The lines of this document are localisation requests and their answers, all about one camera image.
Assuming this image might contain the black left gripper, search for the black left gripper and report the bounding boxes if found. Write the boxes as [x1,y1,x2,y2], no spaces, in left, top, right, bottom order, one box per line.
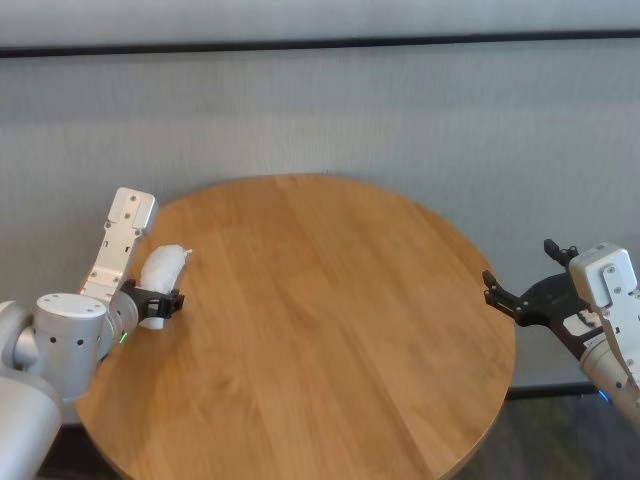
[118,278,186,321]

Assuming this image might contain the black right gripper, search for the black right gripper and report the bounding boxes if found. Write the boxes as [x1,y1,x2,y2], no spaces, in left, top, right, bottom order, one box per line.
[482,239,609,361]

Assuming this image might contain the white plastic-wrapped sandbag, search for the white plastic-wrapped sandbag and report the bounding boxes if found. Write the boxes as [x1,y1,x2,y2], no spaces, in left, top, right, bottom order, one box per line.
[137,243,195,331]

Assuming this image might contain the black wall trim strip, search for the black wall trim strip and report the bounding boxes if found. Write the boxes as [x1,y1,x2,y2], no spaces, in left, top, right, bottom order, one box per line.
[0,30,640,59]

